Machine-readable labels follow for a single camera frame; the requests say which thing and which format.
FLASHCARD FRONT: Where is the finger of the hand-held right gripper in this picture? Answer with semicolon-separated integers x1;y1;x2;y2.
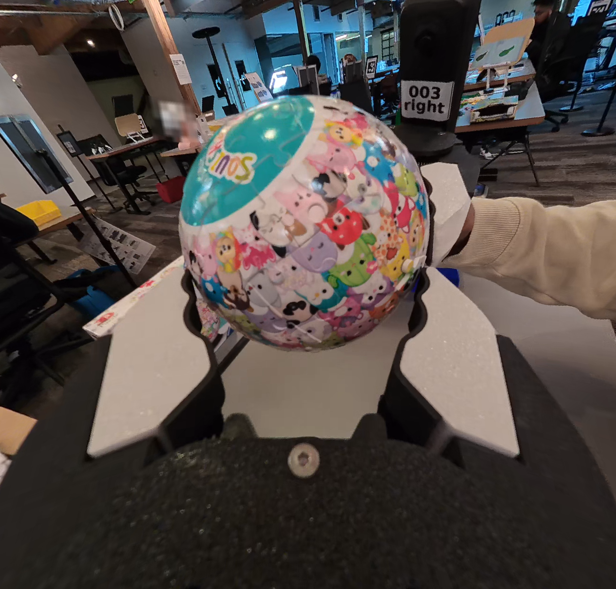
420;163;475;268

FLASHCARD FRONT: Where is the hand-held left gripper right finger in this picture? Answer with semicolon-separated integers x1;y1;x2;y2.
378;266;520;457

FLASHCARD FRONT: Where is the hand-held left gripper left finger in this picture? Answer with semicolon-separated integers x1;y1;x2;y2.
87;266;227;457

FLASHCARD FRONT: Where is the colourful puzzle ball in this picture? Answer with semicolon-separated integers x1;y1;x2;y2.
178;94;431;352

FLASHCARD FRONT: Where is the person's right forearm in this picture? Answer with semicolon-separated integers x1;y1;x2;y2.
443;196;616;321

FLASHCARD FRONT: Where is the teal puzzle box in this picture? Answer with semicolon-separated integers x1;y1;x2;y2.
83;257;233;354

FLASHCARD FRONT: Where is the beige document board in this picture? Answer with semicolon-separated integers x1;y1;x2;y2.
469;17;536;91

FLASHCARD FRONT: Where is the open colourful cardboard box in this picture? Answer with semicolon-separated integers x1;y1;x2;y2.
469;94;520;124

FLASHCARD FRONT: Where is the blue bag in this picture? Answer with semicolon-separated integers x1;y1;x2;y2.
65;266;123;320

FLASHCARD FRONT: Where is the white desk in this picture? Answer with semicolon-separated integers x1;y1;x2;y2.
455;82;547;186

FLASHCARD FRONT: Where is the printed chart sheet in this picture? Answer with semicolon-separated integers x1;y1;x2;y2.
79;216;157;276

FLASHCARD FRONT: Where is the black office chair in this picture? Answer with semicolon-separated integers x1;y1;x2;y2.
0;203;94;407
98;156;157;214

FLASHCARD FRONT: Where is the red box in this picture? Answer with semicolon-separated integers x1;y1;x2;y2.
155;175;187;204

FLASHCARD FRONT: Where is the yellow plastic bin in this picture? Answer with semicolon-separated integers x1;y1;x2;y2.
16;200;63;228

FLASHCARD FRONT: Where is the black tripod stand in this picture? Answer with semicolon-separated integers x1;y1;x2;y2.
36;148;140;289

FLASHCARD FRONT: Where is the black floor lamp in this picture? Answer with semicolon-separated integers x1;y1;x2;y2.
192;26;232;115

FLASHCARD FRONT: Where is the wooden desk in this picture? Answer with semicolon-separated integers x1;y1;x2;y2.
87;136;169;214

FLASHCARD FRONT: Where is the black flat panel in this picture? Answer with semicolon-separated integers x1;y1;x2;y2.
0;115;74;195

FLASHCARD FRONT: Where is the wooden post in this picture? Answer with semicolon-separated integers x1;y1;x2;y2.
139;0;203;118

